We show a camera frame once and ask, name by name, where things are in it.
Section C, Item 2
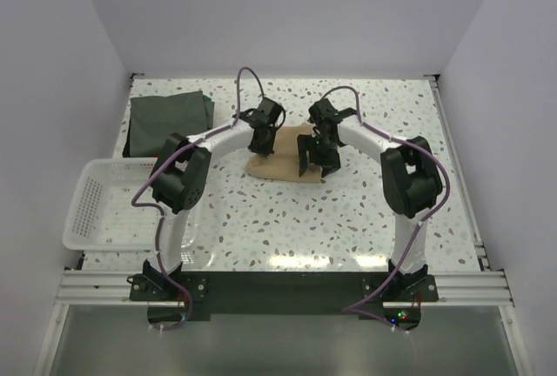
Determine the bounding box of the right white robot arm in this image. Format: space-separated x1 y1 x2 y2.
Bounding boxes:
297 98 450 310

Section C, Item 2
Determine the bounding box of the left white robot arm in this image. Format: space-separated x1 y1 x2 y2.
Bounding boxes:
128 97 285 306

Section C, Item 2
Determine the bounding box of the folded grey t-shirt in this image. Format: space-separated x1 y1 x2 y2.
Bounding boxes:
122 91 215 158

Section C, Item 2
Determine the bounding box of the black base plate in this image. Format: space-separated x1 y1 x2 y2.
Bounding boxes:
127 269 440 329

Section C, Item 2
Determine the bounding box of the aluminium frame rail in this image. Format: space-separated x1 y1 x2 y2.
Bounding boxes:
36 271 520 375

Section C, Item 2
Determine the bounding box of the beige t-shirt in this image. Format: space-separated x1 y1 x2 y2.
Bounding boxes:
245 123 321 184

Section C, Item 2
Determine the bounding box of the white plastic basket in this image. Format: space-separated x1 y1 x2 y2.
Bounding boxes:
62 158 158 252

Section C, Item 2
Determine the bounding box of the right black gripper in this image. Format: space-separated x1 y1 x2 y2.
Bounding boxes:
298 133 341 178

